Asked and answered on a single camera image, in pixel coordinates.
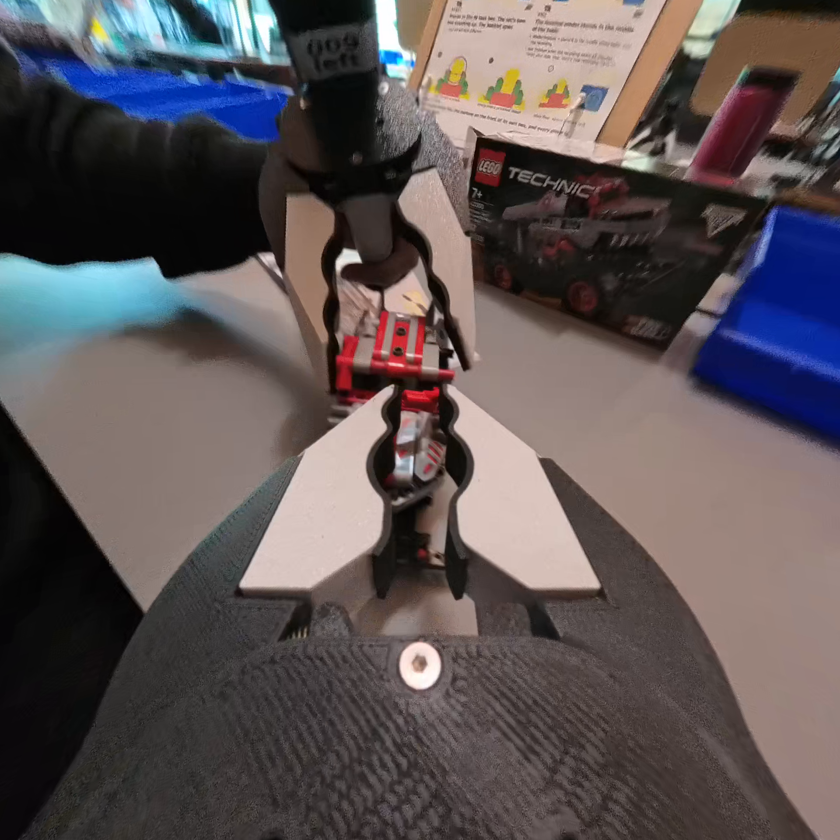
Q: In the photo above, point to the cardboard instruction board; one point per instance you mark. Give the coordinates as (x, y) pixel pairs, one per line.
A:
(525, 52)

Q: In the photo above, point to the person's left hand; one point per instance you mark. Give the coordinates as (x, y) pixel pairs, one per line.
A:
(377, 272)

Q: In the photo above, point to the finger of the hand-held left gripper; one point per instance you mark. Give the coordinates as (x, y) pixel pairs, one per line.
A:
(446, 262)
(303, 262)

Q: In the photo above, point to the person's left forearm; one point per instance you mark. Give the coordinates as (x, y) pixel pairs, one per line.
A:
(131, 184)

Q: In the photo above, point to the dark toy truck box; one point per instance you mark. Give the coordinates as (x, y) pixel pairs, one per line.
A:
(623, 249)

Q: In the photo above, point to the person's black clothing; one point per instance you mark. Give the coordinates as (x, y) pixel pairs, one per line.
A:
(46, 623)

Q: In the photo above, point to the blue storage bin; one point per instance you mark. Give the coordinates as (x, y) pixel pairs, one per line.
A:
(774, 341)
(164, 98)

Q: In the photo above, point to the red grey toy brick truck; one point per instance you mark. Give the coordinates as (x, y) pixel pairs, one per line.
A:
(387, 348)

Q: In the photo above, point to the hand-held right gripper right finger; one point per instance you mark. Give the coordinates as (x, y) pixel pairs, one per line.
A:
(525, 525)

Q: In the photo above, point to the grey desk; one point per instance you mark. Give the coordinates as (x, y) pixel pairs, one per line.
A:
(656, 492)

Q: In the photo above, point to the magenta bottle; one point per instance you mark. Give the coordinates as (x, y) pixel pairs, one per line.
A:
(735, 131)

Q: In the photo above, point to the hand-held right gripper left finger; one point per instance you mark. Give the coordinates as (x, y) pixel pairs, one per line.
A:
(315, 525)

